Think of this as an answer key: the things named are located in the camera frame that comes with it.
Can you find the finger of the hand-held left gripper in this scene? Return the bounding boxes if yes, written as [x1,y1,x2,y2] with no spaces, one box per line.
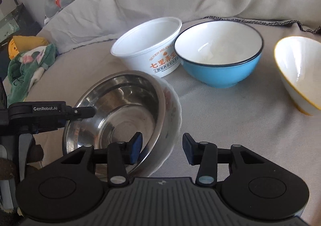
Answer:
[66,106,96,119]

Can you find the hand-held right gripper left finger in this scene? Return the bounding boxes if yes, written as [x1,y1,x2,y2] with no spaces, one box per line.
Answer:
[61,132,143,187]

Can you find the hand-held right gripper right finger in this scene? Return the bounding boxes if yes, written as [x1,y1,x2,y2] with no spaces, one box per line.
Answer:
[182,133,262,187]

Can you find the stainless steel bowl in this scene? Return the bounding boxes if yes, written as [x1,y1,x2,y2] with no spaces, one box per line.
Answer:
[62,70,166,165]

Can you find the blue ceramic bowl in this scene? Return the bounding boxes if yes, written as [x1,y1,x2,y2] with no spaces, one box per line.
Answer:
[174,20,264,88]

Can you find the white printed plastic bowl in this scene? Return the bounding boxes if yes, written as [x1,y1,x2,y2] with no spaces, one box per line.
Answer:
[111,16,183,77]

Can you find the white yellow-rimmed bowl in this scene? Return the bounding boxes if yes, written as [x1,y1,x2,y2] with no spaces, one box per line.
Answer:
[274,36,321,116]

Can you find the green floral cloth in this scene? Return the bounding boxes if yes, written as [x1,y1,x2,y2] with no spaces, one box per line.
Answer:
[7,43,59,107]

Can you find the beige sofa seat cover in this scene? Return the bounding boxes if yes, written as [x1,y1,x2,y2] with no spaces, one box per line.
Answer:
[7,19,321,219]

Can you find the brown fuzzy cloth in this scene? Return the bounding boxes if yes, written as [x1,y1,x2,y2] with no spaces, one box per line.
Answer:
[0,141,44,181]

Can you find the yellow plush toy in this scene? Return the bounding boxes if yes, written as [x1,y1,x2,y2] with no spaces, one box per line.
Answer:
[8,36,50,60]

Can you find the glass cabinet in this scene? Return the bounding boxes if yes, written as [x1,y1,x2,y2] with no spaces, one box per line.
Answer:
[0,0,43,47]

